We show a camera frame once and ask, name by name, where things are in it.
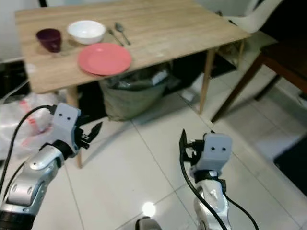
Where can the dark purple cup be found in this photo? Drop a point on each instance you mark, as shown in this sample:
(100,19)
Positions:
(49,39)

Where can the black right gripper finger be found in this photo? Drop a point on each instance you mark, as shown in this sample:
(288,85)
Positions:
(183,146)

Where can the dark floor mat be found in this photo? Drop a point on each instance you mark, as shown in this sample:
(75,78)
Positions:
(292,165)

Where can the white shell chair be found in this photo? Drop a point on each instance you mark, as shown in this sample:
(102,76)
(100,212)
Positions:
(254,14)

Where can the white bowl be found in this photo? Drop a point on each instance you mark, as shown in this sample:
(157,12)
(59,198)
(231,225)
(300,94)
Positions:
(86,31)

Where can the olive grey sack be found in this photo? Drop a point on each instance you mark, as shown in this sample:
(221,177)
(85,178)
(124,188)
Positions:
(132,98)

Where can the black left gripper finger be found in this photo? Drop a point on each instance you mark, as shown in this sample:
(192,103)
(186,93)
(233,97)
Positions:
(95,132)

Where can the black metal stand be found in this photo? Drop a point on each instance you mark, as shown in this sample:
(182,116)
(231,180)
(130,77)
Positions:
(42,3)

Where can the pink plate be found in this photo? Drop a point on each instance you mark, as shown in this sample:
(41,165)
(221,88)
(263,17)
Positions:
(104,59)

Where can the metal fork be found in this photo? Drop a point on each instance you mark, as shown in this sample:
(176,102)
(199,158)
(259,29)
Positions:
(115,37)

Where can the dark brown wooden table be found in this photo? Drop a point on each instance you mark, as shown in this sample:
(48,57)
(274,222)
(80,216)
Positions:
(285,60)

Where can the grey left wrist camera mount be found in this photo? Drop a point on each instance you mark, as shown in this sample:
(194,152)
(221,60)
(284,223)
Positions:
(65,120)

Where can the white red plastic bag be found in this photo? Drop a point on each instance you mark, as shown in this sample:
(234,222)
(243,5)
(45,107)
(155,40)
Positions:
(24,122)

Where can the light wooden table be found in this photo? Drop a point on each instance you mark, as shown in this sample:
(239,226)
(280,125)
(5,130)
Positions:
(172,28)

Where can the metal spoon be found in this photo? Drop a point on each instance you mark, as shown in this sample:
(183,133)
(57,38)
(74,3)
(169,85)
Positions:
(121,30)

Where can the grey robot foot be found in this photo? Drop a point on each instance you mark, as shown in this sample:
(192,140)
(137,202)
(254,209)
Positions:
(148,224)

